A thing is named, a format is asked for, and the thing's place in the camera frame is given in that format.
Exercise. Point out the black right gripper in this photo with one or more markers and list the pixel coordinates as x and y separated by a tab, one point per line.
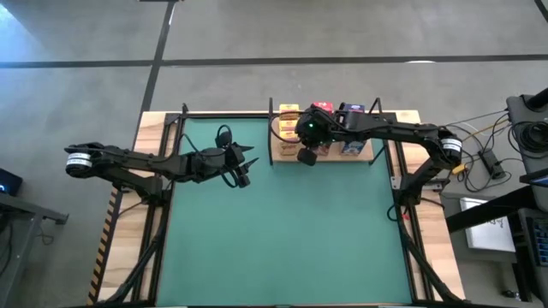
307	157

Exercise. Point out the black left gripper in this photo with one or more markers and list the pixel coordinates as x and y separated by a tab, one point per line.
210	162

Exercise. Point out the yellow Corn Pops cereal box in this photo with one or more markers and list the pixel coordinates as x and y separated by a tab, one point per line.
289	110
289	149
287	126

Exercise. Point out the blue Frosted Flakes cereal box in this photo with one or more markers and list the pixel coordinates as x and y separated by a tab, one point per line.
353	148
354	107

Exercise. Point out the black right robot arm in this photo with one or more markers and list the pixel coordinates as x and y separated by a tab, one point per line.
394	130

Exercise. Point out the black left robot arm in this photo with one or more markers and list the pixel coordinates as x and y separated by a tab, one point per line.
128	160

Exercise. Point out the wooden shelf board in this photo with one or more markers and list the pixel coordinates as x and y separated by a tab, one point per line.
334	159

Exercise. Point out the green table mat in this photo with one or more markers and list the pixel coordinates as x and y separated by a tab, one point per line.
278	265

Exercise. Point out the yellow black hazard tape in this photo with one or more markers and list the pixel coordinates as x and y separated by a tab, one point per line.
99	265

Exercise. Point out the black power adapter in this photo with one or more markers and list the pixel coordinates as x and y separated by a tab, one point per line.
492	164

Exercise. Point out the black desk beam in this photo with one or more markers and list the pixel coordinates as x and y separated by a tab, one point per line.
492	209

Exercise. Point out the white sheet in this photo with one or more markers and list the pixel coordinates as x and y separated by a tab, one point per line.
490	237

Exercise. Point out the grey equipment cart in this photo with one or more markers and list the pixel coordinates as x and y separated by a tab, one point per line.
516	112

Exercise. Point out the grey side desk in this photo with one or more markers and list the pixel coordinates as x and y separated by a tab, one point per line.
25	209

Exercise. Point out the dark laptop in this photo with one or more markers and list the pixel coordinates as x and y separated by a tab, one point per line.
535	176

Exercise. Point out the dark device with blue light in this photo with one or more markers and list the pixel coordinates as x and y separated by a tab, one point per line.
10	179

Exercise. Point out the small black floor object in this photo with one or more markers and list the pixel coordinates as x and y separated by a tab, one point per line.
510	294

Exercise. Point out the dark keyboard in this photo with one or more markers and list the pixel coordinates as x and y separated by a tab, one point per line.
540	241

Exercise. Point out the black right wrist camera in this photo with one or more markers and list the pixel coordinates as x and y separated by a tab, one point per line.
314	132

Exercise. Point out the black aluminium table frame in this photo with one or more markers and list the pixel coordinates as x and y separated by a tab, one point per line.
240	115

